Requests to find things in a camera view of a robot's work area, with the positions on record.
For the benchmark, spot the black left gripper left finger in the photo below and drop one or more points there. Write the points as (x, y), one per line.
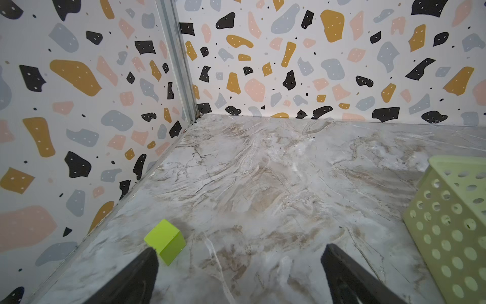
(133, 284)

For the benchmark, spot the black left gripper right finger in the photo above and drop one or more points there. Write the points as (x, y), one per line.
(351, 283)

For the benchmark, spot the light green perforated bin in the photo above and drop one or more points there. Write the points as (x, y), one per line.
(446, 220)

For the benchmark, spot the lime green cube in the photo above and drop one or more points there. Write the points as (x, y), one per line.
(166, 240)

